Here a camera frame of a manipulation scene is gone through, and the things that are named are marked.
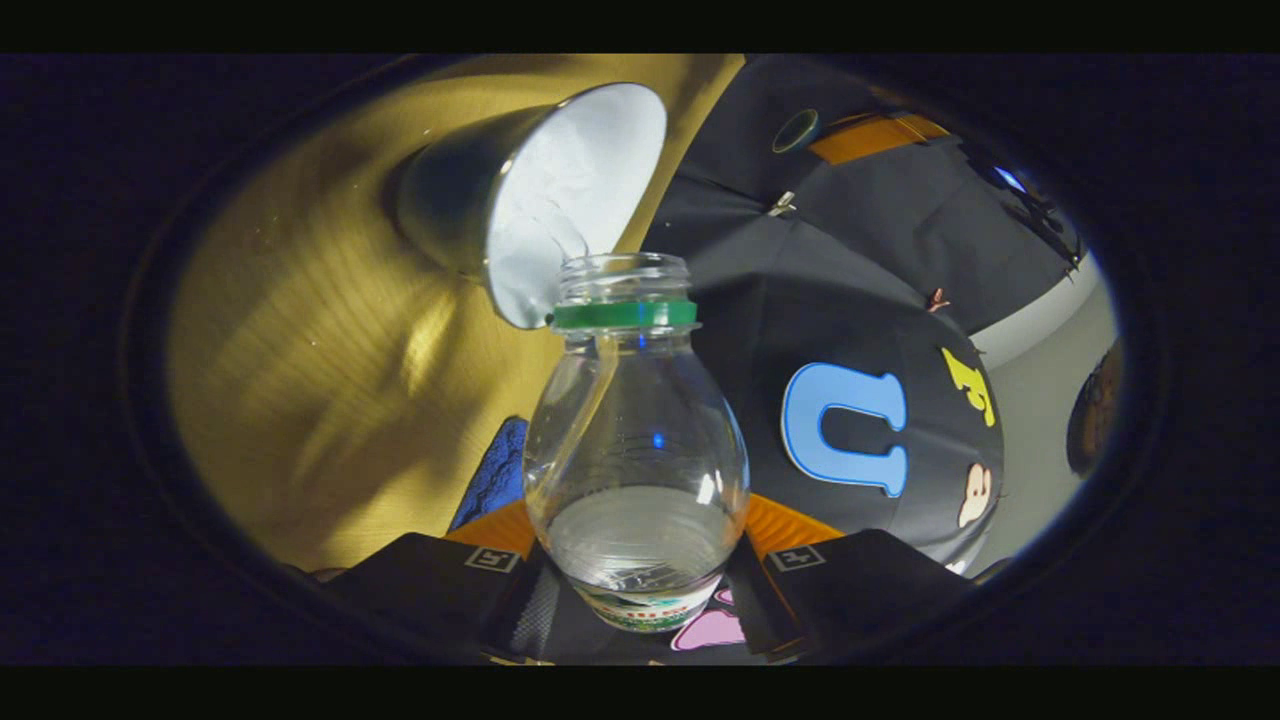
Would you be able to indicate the person's head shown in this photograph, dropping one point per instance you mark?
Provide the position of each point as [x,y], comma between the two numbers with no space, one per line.
[1095,410]

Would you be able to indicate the orange clip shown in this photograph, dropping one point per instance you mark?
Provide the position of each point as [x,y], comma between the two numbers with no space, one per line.
[937,299]

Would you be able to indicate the clear plastic water bottle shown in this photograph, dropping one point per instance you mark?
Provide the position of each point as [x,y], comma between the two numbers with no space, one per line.
[635,540]

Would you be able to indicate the blue towel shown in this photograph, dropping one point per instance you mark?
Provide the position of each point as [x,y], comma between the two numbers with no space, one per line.
[495,475]

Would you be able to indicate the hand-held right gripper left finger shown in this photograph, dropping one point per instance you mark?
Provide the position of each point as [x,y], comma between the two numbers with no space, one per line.
[430,590]

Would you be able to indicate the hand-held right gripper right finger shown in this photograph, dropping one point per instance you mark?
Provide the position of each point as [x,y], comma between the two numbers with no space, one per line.
[870,580]

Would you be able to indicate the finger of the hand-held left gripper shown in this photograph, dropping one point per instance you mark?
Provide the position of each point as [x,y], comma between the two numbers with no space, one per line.
[870,138]

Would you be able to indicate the metal clip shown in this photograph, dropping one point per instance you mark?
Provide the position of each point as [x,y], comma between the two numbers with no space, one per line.
[782,205]

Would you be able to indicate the pale blue teacup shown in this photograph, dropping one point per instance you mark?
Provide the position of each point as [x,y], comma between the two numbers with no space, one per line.
[560,180]

